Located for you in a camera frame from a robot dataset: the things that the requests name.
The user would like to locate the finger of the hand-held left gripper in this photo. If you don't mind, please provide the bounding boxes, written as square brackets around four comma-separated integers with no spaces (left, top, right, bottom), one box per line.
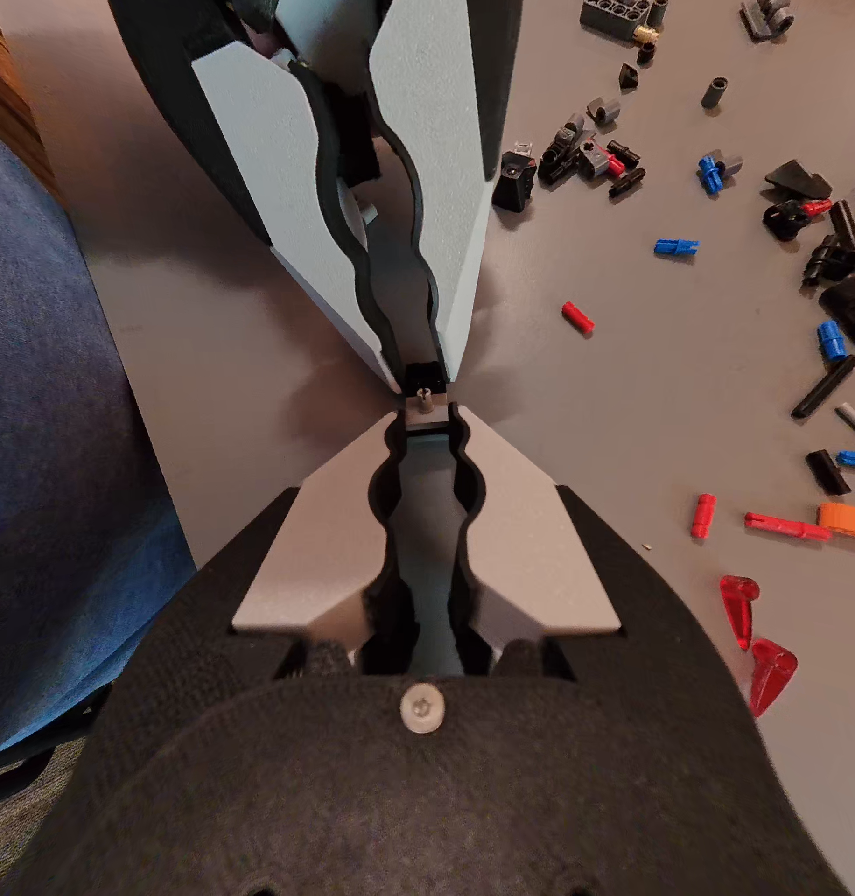
[366,0,494,382]
[190,40,406,396]

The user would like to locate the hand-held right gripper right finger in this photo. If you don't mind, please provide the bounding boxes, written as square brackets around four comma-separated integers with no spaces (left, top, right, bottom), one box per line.
[453,404,622,673]

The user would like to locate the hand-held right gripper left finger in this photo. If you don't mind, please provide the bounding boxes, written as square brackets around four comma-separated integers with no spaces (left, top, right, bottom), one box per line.
[232,409,410,673]

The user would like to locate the black and grey lego joint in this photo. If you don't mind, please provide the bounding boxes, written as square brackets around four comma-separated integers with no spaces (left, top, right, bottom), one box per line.
[491,140,540,214]

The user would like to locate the cluster of dark lego connectors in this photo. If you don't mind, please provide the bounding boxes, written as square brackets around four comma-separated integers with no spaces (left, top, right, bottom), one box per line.
[540,112,645,200]

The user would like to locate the transparent red lego piece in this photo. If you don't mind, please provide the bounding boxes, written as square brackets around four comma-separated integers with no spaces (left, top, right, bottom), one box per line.
[747,637,799,718]
[719,574,759,652]

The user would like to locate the dark grey angled lego beam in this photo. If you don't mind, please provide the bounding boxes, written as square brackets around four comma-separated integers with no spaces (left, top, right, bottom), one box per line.
[582,0,655,36]

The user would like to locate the long red lego axle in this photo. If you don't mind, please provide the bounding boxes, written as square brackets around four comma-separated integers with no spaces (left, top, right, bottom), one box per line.
[744,513,832,541]

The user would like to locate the grey double lego connector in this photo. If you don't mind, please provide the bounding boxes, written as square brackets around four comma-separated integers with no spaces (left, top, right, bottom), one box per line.
[740,0,795,40]

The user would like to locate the pile of black lego pieces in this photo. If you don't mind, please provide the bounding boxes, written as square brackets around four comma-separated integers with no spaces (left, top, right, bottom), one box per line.
[761,161,855,498]

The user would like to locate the person's blue clothing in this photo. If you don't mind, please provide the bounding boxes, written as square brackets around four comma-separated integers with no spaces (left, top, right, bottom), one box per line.
[0,124,197,764]

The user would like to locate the blue pin with grey connector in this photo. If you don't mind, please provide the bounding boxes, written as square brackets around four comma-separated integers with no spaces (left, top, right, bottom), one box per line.
[697,147,745,194]

